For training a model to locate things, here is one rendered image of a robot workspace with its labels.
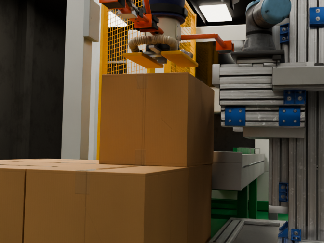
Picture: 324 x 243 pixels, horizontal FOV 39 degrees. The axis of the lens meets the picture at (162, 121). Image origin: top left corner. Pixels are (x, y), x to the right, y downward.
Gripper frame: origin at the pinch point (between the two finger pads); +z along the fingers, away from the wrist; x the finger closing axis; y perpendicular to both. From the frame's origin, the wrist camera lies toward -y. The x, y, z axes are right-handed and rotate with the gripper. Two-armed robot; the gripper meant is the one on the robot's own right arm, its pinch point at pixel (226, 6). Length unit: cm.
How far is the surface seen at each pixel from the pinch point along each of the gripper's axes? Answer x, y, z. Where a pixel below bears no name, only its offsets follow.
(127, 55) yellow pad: -79, -15, 43
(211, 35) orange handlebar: -51, 15, 31
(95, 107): 197, -268, 35
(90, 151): 193, -271, 91
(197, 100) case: -66, 16, 64
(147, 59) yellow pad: -69, -11, 44
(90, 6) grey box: 14, -121, -22
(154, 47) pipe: -76, -2, 40
